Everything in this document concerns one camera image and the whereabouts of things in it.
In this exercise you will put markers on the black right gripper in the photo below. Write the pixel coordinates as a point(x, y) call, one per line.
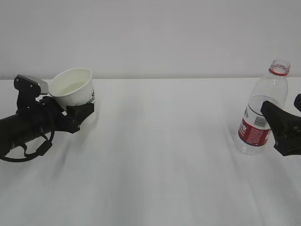
point(286, 127)

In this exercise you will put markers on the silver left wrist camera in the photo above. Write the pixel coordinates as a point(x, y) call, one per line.
point(29, 88)

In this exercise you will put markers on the white paper cup green logo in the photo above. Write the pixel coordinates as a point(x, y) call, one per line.
point(73, 87)

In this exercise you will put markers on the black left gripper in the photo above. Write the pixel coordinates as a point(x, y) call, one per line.
point(49, 116)

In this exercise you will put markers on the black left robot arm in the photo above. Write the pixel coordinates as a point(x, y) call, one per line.
point(16, 131)

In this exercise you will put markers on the clear water bottle red label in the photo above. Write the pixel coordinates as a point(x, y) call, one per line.
point(270, 90)

